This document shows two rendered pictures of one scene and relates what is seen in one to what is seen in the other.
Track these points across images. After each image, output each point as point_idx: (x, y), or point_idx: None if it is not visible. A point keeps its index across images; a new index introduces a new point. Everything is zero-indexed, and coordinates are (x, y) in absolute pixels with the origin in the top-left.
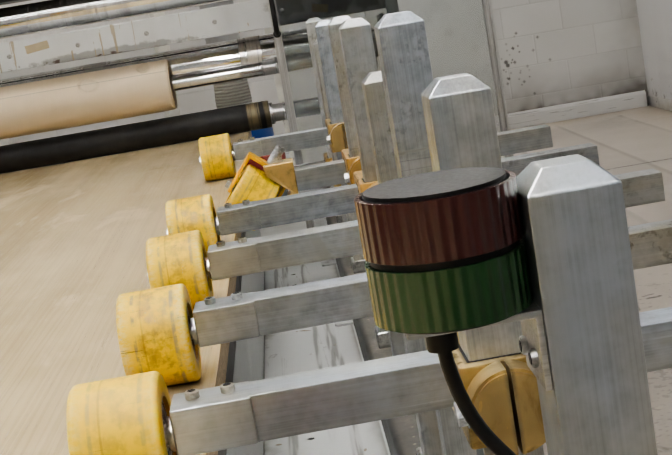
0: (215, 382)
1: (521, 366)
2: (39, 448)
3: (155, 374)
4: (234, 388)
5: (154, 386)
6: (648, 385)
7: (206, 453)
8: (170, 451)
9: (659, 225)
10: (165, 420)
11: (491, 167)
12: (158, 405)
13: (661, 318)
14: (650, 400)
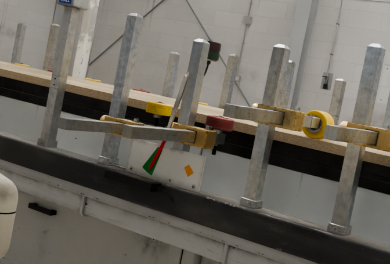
0: (389, 156)
1: (256, 103)
2: (373, 149)
3: (317, 110)
4: (308, 115)
5: (311, 110)
6: (188, 68)
7: (332, 143)
8: (316, 129)
9: (345, 127)
10: (319, 123)
11: (210, 41)
12: (307, 113)
13: (260, 108)
14: (187, 69)
